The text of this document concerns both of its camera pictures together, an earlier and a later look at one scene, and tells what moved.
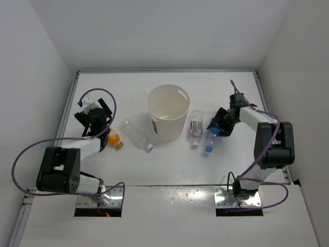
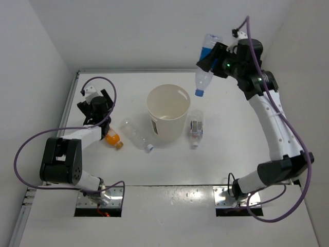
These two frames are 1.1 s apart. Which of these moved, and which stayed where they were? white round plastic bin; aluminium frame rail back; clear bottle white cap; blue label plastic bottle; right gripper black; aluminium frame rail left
Moved: blue label plastic bottle; right gripper black
Stayed: aluminium frame rail left; aluminium frame rail back; white round plastic bin; clear bottle white cap
